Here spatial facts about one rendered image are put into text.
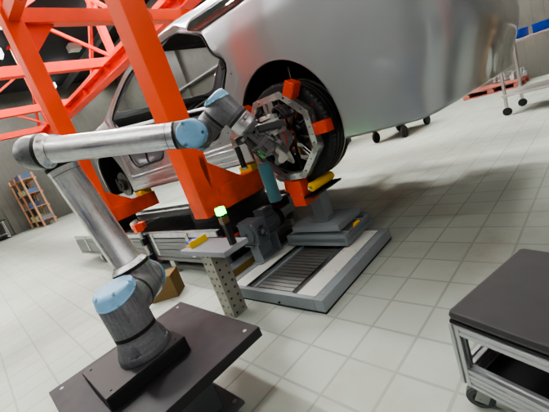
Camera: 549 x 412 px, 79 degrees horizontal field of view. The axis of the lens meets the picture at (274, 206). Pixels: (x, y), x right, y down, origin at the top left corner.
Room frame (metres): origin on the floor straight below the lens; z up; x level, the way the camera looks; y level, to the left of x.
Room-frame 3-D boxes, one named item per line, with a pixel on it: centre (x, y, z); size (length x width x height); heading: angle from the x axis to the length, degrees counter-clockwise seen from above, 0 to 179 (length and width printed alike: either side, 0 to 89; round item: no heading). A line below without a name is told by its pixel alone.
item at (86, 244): (4.71, 2.20, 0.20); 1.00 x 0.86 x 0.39; 44
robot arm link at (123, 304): (1.13, 0.63, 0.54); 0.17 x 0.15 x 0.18; 175
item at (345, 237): (2.27, -0.31, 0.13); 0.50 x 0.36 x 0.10; 44
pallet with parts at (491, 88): (7.47, -5.54, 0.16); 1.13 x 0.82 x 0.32; 41
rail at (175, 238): (3.19, 1.28, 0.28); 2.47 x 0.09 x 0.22; 44
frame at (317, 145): (2.15, -0.19, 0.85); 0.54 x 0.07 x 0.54; 44
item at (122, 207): (3.89, 1.53, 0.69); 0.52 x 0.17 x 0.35; 134
